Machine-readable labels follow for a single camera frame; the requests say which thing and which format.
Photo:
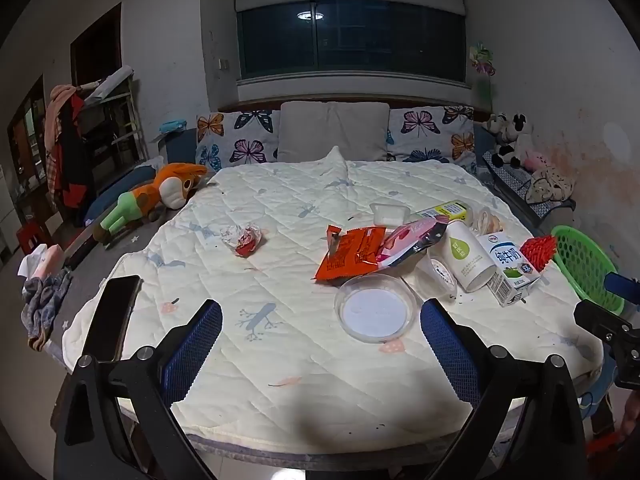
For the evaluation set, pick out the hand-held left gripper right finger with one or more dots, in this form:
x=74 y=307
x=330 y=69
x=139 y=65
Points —
x=450 y=347

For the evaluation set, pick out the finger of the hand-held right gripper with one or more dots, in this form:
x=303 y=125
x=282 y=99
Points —
x=622 y=288
x=602 y=321

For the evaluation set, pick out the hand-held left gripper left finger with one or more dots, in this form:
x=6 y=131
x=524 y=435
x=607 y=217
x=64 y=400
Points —
x=192 y=347

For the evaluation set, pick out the green plastic basket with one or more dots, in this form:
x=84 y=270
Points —
x=585 y=260

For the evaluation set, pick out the white paper cup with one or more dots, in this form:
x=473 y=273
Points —
x=467 y=255

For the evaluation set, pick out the pink snack bag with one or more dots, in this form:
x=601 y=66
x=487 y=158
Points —
x=405 y=242

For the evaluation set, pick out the clear round plastic lid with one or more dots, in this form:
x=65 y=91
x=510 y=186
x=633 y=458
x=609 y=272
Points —
x=375 y=310

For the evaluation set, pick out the black phone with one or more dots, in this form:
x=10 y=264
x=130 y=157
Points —
x=112 y=310

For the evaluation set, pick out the red spiky brush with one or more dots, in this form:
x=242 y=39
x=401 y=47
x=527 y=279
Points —
x=540 y=252

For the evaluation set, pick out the white blue milk carton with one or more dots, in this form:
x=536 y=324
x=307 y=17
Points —
x=510 y=265

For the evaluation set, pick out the white quilted cover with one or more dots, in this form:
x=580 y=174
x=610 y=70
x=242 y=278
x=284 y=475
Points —
x=280 y=280

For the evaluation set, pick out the crumpled red wrapper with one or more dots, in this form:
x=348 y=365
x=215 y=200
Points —
x=245 y=242

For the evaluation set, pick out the spotted beige cloth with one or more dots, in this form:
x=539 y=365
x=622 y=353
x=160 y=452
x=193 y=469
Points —
x=550 y=187

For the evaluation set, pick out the clear bag with orange peel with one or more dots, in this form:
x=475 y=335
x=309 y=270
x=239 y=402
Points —
x=487 y=220

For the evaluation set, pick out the orange snack bag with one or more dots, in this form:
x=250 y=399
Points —
x=350 y=255

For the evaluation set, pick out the yellow green packet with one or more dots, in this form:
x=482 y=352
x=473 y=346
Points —
x=447 y=208

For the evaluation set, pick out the small white plastic tray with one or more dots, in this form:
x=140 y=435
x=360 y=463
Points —
x=390 y=214

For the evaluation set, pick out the pink plush toy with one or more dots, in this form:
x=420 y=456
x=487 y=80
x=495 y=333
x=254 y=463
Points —
x=537 y=161

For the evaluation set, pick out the grey crumpled cloth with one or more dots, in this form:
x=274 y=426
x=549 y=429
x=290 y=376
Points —
x=45 y=305

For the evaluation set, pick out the orange monkey plush toy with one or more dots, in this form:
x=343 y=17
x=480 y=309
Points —
x=170 y=187

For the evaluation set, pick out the blue patterned mat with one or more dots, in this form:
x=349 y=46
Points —
x=507 y=175

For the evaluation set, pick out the pink white tissue pack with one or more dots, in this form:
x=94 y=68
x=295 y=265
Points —
x=45 y=260

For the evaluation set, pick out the black white cow plush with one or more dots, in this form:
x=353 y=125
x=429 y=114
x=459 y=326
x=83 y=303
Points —
x=517 y=135

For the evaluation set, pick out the red plastic stool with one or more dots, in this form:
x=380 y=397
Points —
x=32 y=237

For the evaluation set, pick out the blue bench cushion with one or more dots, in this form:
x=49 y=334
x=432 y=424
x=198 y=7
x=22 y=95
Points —
x=482 y=142
x=177 y=147

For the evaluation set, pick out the grey white plush toy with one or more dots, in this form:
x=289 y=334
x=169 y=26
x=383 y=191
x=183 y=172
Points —
x=497 y=125

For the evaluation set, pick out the butterfly print pillow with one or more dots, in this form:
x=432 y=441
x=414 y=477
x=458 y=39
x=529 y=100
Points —
x=235 y=135
x=430 y=132

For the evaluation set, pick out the light blue box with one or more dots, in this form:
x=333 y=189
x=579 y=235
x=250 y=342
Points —
x=173 y=125

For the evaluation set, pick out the hanging clothes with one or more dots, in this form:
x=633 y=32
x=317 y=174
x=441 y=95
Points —
x=65 y=150

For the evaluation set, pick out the metal storage rack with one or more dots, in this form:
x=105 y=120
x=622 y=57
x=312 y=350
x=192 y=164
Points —
x=117 y=120

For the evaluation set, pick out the grey pillow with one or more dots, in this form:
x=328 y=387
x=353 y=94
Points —
x=332 y=130

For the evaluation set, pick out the dark wooden backrest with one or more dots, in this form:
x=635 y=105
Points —
x=350 y=99

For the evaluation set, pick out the dark wooden door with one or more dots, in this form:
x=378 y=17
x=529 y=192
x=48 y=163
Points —
x=97 y=45

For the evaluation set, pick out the dark window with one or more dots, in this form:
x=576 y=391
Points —
x=350 y=40

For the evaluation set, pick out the flower wall decoration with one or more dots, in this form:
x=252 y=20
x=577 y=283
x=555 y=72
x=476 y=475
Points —
x=482 y=67

